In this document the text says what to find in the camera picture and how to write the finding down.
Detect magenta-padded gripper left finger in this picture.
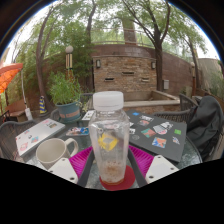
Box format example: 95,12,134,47
48,145,96,188

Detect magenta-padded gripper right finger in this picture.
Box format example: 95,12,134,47
127,144,180,188

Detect clear plastic bottle white cap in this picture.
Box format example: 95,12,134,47
88,90,131,186

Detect black laptop with stickers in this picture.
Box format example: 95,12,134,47
124,109,188,163

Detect flat round red coaster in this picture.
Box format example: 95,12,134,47
99,164,137,192

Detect blue photo card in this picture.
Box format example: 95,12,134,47
65,126,90,137

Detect white ribbed ceramic mug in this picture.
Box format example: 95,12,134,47
35,137,80,170

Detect yellow card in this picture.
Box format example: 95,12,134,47
98,133,118,151

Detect white sticker sheet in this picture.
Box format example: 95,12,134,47
81,109,96,121

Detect green plant in blue pot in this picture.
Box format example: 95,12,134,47
48,71,83,124

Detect silver laptop with stickers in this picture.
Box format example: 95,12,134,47
14,117,67,158

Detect blue yellow striped bollard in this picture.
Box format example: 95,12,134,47
38,95,48,115

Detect wooden bench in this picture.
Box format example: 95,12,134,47
1,99,28,123

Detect forked dark-trunk tree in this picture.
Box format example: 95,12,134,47
123,0,181,93

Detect leaning thin-trunk tree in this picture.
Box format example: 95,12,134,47
34,6,64,111

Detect slim-trunk tree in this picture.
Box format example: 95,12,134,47
181,19,214,89

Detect orange canopy with white pole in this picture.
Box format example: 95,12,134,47
0,62,34,121

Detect wooden lamp post globe top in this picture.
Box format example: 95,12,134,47
189,61,197,98
64,45,75,79

